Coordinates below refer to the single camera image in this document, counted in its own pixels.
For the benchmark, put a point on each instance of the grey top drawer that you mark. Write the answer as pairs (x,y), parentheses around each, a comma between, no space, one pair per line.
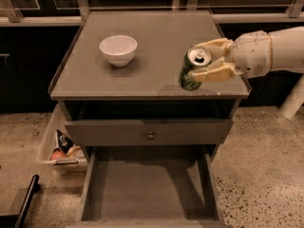
(134,132)

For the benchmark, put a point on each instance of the metal railing frame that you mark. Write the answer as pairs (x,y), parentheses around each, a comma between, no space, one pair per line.
(76,12)

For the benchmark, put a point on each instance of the round metal drawer knob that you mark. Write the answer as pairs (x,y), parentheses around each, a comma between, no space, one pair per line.
(151,135)

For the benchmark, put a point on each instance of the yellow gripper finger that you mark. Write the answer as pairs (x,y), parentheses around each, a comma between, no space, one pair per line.
(215,73)
(212,50)

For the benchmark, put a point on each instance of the grey drawer cabinet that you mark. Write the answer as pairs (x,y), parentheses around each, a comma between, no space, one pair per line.
(89,88)

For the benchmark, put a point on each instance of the clear plastic storage bin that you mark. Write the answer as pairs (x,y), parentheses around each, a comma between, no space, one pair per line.
(48,144)

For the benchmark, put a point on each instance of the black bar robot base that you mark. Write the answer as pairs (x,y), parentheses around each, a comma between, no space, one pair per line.
(18,220)

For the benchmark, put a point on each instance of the tan snack packet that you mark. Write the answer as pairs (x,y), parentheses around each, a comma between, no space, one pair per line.
(75,152)

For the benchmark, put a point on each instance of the orange fruit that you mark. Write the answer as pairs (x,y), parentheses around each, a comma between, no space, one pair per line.
(57,155)

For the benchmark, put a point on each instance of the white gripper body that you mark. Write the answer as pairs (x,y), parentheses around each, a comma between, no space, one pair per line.
(252,55)

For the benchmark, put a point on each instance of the dark blue chip bag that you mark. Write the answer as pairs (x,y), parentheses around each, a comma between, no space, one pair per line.
(63,142)

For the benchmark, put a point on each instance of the left cabinet door handle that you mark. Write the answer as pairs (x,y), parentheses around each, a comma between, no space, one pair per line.
(5,57)

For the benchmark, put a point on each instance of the open grey middle drawer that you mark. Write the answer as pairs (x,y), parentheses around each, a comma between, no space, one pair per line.
(172,188)

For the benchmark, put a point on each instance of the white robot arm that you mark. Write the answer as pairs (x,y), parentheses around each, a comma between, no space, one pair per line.
(287,49)

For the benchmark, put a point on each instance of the white ceramic bowl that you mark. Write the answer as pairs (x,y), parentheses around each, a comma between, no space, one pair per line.
(118,50)

